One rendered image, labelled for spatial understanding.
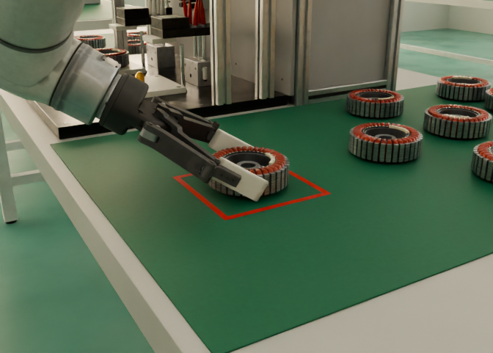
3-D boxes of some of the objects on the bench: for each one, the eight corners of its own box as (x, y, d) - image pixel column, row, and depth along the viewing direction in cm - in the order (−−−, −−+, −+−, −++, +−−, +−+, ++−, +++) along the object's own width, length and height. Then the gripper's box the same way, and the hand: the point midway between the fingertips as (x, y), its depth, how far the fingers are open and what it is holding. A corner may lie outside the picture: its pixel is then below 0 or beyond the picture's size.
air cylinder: (197, 86, 125) (196, 62, 123) (183, 81, 131) (183, 56, 129) (218, 84, 127) (217, 59, 125) (203, 78, 133) (202, 55, 131)
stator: (384, 170, 82) (386, 146, 81) (334, 149, 91) (334, 127, 90) (435, 156, 88) (438, 133, 87) (383, 137, 97) (384, 117, 96)
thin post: (181, 92, 120) (179, 45, 116) (178, 91, 121) (176, 44, 118) (188, 91, 121) (186, 44, 117) (185, 89, 122) (183, 43, 118)
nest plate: (85, 79, 132) (85, 74, 132) (70, 68, 144) (69, 63, 144) (146, 73, 139) (145, 67, 139) (126, 63, 151) (125, 58, 151)
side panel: (296, 106, 117) (302, -60, 106) (288, 103, 120) (293, -60, 108) (395, 91, 130) (410, -59, 119) (386, 88, 133) (400, -59, 121)
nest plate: (117, 101, 113) (117, 95, 112) (96, 86, 125) (96, 81, 124) (186, 92, 120) (185, 86, 119) (160, 79, 132) (159, 74, 131)
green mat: (215, 358, 45) (214, 356, 45) (50, 144, 94) (49, 144, 94) (747, 157, 88) (747, 155, 88) (444, 84, 138) (444, 83, 138)
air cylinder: (157, 68, 144) (155, 47, 142) (147, 64, 150) (145, 42, 148) (175, 67, 147) (174, 45, 145) (164, 62, 153) (163, 41, 151)
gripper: (107, 93, 60) (284, 186, 65) (132, 54, 81) (263, 125, 87) (78, 152, 62) (252, 236, 67) (110, 98, 83) (239, 166, 89)
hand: (246, 167), depth 77 cm, fingers closed on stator, 11 cm apart
